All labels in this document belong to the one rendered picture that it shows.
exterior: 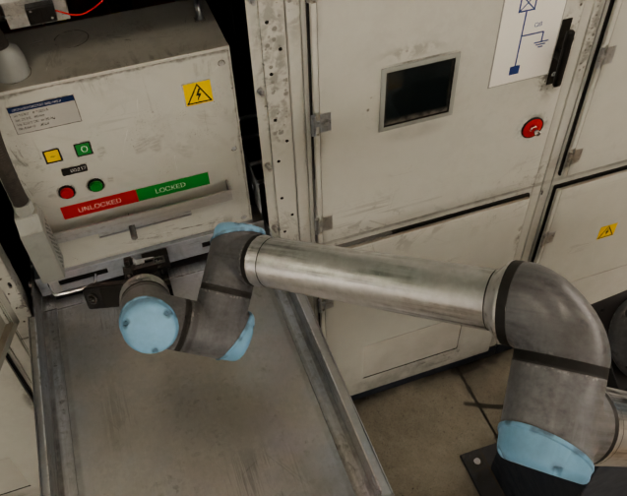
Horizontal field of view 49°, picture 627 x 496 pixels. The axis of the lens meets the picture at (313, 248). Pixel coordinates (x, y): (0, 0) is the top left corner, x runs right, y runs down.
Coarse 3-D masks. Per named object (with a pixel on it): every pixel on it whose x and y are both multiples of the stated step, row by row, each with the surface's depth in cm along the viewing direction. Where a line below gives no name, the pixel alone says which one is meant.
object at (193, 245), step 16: (256, 208) 168; (256, 224) 165; (176, 240) 161; (192, 240) 162; (208, 240) 163; (112, 256) 158; (128, 256) 158; (176, 256) 164; (192, 256) 165; (80, 272) 157; (96, 272) 159; (112, 272) 160; (48, 288) 157; (64, 288) 159
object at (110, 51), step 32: (192, 0) 144; (32, 32) 137; (64, 32) 137; (96, 32) 136; (128, 32) 136; (160, 32) 136; (192, 32) 135; (32, 64) 129; (64, 64) 129; (96, 64) 128; (128, 64) 127
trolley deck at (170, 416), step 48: (192, 288) 161; (96, 336) 152; (288, 336) 151; (96, 384) 144; (144, 384) 144; (192, 384) 143; (240, 384) 143; (288, 384) 142; (96, 432) 136; (144, 432) 136; (192, 432) 136; (240, 432) 135; (288, 432) 135; (96, 480) 129; (144, 480) 129; (192, 480) 129; (240, 480) 128; (288, 480) 128; (336, 480) 128; (384, 480) 128
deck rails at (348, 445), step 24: (48, 312) 157; (288, 312) 155; (48, 336) 152; (312, 336) 144; (48, 360) 148; (312, 360) 146; (48, 384) 143; (312, 384) 142; (336, 384) 134; (48, 408) 137; (336, 408) 138; (48, 432) 132; (336, 432) 134; (48, 456) 127; (72, 456) 132; (360, 456) 128; (48, 480) 122; (72, 480) 129; (360, 480) 127
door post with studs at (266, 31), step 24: (264, 0) 122; (264, 24) 125; (264, 48) 129; (264, 72) 133; (264, 96) 137; (264, 120) 141; (288, 120) 143; (264, 144) 145; (288, 144) 147; (264, 168) 150; (288, 168) 152; (288, 192) 157; (288, 216) 162
